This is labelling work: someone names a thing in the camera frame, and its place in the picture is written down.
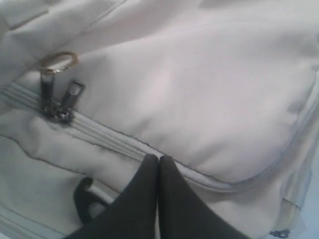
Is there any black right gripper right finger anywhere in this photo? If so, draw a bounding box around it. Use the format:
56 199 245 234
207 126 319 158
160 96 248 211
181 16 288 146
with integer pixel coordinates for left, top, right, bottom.
158 156 242 239

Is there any gold key ring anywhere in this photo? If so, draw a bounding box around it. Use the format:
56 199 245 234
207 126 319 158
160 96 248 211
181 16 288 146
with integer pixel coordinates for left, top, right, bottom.
39 51 79 74

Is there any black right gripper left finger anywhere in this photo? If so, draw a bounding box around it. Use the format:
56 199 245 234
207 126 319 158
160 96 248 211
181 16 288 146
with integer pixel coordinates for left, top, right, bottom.
68 154 159 239

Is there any cream white duffel bag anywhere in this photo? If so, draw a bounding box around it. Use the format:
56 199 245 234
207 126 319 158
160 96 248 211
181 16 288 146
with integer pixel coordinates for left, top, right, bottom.
0 0 319 239

